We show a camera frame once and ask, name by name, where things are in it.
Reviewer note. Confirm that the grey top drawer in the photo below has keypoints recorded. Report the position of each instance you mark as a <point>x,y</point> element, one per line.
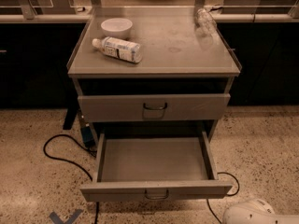
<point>110,108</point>

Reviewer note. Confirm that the blue power adapter box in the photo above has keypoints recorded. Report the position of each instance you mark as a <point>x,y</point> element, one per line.
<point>87,136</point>

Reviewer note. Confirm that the grey metal drawer cabinet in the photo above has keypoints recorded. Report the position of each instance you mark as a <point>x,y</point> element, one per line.
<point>178,58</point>

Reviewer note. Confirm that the white ceramic bowl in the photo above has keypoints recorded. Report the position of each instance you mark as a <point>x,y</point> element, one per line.
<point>117,27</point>

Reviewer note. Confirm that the grey drawer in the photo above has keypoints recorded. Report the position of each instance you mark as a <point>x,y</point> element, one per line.
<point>154,169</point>
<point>110,108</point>

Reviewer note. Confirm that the white labelled plastic bottle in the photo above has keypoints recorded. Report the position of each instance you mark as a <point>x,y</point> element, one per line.
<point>120,49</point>

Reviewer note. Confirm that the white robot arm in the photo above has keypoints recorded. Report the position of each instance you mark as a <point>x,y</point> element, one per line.
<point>256,211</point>

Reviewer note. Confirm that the clear crumpled plastic bottle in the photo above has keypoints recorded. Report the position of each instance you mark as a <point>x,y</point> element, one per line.
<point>206,22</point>

